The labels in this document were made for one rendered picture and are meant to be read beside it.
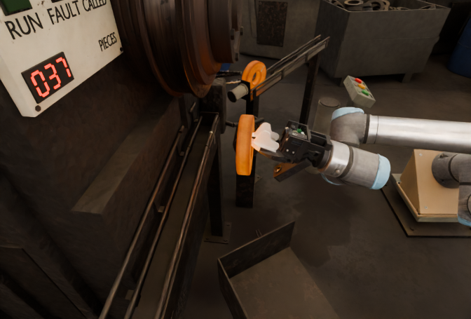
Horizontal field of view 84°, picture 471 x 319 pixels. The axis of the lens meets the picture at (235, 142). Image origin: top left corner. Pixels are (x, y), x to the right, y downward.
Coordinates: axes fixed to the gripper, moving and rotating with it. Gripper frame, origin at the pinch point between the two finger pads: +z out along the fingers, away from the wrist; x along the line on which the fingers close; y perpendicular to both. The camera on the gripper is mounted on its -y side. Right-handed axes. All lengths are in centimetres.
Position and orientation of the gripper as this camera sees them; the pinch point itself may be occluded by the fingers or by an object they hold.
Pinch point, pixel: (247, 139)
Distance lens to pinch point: 67.5
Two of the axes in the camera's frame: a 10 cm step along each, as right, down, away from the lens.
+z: -9.5, -2.9, -0.7
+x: -1.3, 6.1, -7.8
